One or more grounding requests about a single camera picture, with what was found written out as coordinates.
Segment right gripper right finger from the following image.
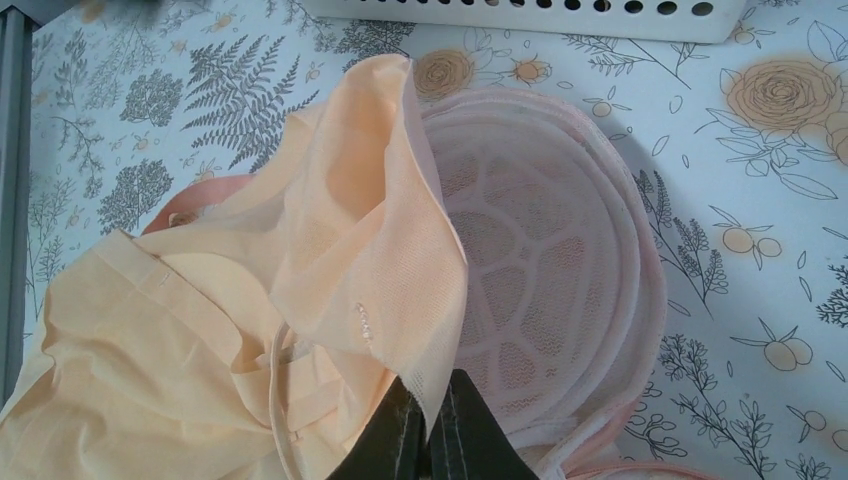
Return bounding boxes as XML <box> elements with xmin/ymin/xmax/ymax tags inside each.
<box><xmin>430</xmin><ymin>369</ymin><xmax>538</xmax><ymax>480</ymax></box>

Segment white perforated plastic basket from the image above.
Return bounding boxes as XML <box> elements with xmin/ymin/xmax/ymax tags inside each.
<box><xmin>303</xmin><ymin>0</ymin><xmax>746</xmax><ymax>44</ymax></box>

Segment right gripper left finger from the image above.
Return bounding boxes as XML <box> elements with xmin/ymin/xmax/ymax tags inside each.
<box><xmin>329</xmin><ymin>379</ymin><xmax>424</xmax><ymax>480</ymax></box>

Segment floral patterned table mat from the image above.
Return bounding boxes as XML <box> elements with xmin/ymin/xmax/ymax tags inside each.
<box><xmin>23</xmin><ymin>1</ymin><xmax>847</xmax><ymax>479</ymax></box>

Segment aluminium front rail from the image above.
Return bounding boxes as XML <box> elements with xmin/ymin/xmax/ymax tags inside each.
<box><xmin>1</xmin><ymin>1</ymin><xmax>34</xmax><ymax>403</ymax></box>

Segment peach bra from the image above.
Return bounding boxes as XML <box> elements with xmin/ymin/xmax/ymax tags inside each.
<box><xmin>1</xmin><ymin>54</ymin><xmax>468</xmax><ymax>479</ymax></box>

